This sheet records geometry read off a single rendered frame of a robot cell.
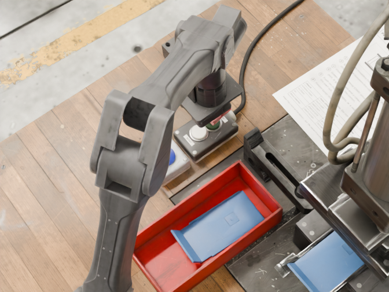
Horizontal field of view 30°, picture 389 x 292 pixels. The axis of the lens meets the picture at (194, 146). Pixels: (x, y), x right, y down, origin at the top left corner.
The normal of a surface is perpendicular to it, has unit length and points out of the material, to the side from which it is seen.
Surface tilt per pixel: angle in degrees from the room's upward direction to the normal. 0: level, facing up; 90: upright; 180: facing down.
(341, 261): 0
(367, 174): 90
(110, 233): 54
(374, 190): 90
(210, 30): 21
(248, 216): 0
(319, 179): 0
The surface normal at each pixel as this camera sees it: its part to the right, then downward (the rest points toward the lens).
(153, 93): 0.10, -0.73
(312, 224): -0.06, -0.46
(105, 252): -0.37, 0.38
